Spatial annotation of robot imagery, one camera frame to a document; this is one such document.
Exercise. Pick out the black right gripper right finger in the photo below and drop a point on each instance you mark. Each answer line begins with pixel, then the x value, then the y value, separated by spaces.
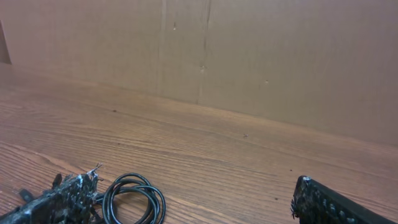
pixel 315 203

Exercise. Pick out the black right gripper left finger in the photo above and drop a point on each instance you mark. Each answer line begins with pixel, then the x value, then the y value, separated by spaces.
pixel 71 199

